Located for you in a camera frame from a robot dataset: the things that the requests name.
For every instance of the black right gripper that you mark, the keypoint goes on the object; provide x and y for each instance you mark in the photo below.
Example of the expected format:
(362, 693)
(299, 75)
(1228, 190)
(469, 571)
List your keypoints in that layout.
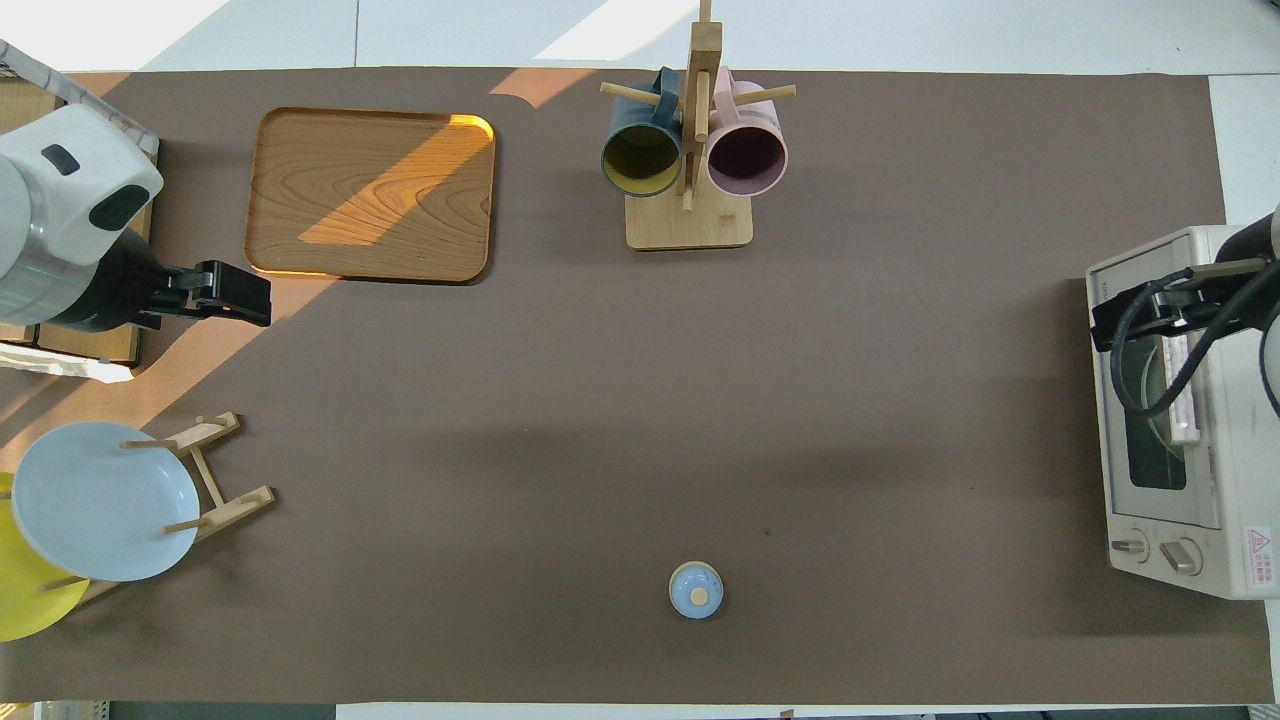
(1185, 300)

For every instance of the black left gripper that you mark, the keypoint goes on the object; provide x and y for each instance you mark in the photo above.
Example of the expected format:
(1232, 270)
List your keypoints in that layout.
(120, 290)

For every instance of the oven door with glass window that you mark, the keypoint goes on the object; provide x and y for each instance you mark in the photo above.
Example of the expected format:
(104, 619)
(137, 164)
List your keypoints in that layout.
(1200, 500)

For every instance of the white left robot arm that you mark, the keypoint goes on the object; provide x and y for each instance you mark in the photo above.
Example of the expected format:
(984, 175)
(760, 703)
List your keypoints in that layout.
(60, 180)

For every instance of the white toaster oven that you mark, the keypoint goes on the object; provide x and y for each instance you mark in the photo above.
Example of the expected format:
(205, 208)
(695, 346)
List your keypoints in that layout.
(1240, 480)

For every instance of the silver oven knob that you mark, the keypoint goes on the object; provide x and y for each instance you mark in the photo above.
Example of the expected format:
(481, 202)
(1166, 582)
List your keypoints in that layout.
(1182, 557)
(1131, 546)

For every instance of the wooden serving tray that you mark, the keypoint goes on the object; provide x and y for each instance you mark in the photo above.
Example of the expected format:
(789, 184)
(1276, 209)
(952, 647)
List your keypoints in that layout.
(370, 195)

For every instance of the wooden plate rack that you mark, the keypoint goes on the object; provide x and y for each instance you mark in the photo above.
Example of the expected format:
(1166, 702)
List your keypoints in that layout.
(215, 490)

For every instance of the light blue plate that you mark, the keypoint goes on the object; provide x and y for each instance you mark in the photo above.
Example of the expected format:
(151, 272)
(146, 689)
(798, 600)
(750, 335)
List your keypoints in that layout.
(100, 500)

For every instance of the yellow plate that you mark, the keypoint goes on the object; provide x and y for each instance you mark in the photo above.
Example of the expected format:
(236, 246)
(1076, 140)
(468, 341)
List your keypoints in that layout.
(20, 600)

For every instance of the pink mug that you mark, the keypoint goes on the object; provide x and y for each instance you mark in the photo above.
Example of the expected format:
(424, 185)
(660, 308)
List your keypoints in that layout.
(745, 160)

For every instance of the brown table mat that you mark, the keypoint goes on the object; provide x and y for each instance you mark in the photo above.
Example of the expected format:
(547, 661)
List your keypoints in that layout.
(640, 400)

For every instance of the dark teal mug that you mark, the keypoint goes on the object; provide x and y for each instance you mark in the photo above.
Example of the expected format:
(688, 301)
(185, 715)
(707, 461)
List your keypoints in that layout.
(640, 160)

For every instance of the wooden mug tree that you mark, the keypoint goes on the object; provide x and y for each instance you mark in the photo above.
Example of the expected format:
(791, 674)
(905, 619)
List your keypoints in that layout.
(690, 225)

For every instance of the blue service bell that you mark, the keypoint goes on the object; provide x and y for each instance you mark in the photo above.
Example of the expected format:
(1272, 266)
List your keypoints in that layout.
(696, 592)

